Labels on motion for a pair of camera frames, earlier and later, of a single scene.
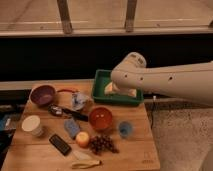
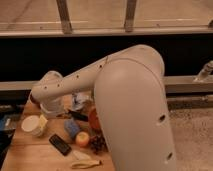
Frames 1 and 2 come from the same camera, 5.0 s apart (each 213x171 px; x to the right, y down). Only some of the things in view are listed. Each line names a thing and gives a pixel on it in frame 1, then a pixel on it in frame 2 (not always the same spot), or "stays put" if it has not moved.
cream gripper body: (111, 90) → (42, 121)
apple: (82, 139) stays put
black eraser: (61, 145) stays put
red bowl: (100, 118) stays put
